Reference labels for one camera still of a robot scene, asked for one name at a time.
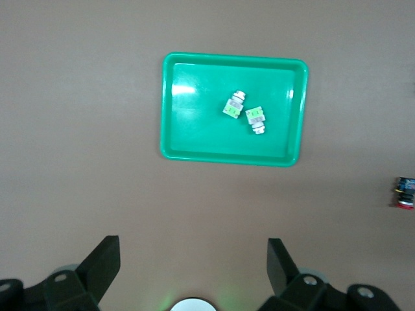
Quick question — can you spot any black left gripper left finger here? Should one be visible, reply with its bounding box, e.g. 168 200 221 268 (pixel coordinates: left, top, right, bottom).
43 235 122 311

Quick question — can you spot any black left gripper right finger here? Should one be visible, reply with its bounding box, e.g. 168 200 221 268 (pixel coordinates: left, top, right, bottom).
259 238 348 311

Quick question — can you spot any green push button switch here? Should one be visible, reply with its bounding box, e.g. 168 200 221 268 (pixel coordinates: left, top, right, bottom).
222 89 247 119
244 106 268 136

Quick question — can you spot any green plastic tray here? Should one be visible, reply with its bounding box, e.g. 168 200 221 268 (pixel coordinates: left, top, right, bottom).
159 51 309 168

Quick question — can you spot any red push button switch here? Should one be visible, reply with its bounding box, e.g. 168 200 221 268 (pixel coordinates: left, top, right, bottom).
392 176 415 210

